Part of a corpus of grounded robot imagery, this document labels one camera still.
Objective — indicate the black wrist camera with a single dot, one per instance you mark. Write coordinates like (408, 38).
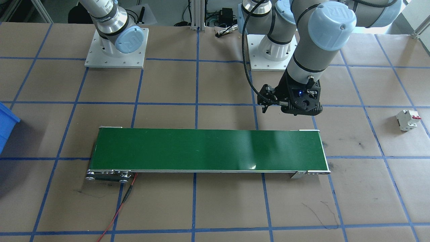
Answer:
(268, 94)

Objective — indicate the green conveyor belt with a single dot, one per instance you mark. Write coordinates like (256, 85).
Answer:
(218, 151)

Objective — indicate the white red circuit breaker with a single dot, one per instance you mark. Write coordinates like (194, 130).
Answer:
(406, 121)

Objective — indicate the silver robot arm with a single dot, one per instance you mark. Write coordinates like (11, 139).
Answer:
(107, 16)
(322, 30)

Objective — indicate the silver metal plug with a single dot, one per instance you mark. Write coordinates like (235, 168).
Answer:
(226, 31)

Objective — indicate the blue plastic bin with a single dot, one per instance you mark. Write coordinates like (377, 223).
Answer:
(6, 127)

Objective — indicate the white square base plate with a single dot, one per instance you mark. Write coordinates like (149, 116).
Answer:
(100, 60)
(255, 64)

